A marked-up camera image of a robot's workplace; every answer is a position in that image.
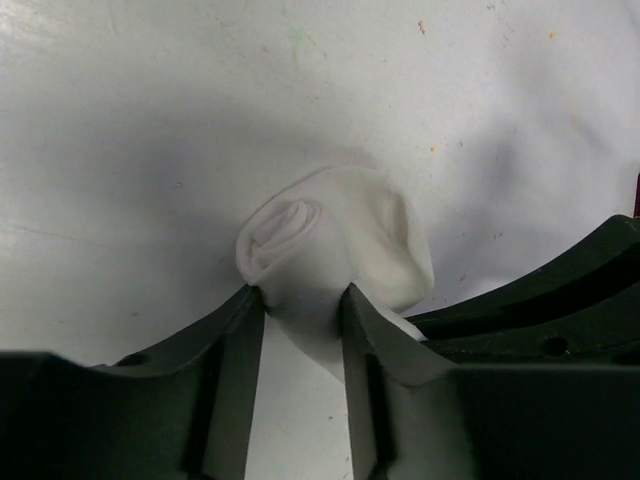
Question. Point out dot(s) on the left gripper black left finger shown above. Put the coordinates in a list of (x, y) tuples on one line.
[(180, 409)]

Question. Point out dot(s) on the tan sock maroon striped cuff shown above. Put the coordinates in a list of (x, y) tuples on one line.
[(636, 213)]

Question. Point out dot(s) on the white sock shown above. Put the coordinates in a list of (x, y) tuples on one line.
[(341, 226)]

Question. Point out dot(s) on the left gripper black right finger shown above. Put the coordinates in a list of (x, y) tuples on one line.
[(412, 414)]

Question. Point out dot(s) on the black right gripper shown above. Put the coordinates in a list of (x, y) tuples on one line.
[(581, 306)]

